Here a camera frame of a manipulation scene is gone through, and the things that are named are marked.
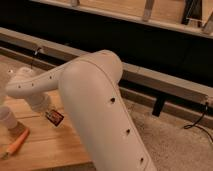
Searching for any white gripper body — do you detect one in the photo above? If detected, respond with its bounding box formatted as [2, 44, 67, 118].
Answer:
[30, 93, 51, 113]

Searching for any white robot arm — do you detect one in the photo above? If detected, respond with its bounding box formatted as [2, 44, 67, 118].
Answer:
[6, 50, 157, 171]

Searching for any white plastic cup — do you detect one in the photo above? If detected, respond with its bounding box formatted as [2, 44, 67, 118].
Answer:
[0, 106, 18, 129]

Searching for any wooden table board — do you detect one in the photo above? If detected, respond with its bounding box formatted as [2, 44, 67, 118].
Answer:
[0, 91, 96, 171]

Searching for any orange carrot toy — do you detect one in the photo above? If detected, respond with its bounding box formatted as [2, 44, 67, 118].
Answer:
[1, 128, 30, 159]

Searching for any grey metal rail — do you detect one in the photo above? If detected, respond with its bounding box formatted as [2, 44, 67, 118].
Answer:
[0, 27, 213, 129]

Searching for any black cable right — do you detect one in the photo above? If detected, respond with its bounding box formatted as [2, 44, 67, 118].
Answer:
[183, 101, 213, 141]

